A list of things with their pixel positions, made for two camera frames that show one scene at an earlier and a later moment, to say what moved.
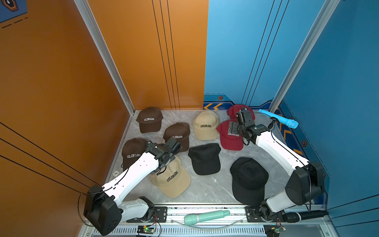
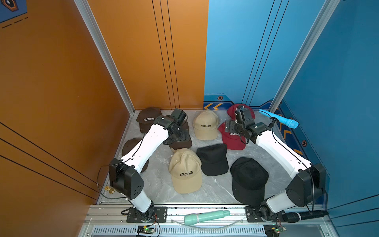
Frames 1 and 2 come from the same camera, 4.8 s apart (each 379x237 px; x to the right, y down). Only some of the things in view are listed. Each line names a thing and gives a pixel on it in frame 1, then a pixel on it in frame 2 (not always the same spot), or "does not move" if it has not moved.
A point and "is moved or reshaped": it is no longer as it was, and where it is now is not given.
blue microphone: (291, 124) does not move
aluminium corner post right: (325, 14) does not move
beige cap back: (205, 124) does not move
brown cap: (150, 120) does not move
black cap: (249, 178) does not move
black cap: (205, 158) is moved or reshaped
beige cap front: (172, 180) to (185, 166)
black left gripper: (172, 158) to (184, 137)
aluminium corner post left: (92, 24) does not move
